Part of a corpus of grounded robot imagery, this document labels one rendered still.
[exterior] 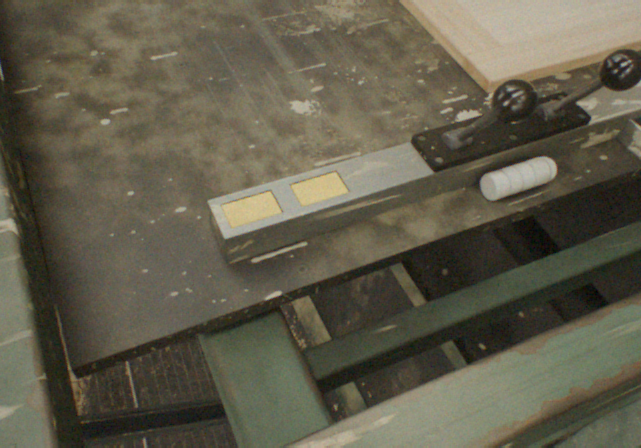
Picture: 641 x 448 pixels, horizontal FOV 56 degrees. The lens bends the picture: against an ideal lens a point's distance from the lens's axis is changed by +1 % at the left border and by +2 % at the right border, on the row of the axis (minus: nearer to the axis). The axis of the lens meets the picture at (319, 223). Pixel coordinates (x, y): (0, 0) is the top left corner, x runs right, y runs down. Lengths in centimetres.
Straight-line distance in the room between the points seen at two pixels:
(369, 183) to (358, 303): 219
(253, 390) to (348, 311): 228
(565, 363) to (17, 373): 39
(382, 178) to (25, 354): 35
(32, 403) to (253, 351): 21
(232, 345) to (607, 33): 65
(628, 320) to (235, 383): 33
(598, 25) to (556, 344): 54
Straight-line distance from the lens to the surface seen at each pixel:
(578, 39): 91
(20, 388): 43
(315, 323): 181
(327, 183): 59
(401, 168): 61
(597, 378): 52
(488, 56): 83
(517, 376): 49
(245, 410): 54
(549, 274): 69
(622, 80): 62
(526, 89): 54
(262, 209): 56
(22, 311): 46
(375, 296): 270
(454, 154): 63
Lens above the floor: 200
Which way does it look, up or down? 42 degrees down
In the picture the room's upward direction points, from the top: 83 degrees counter-clockwise
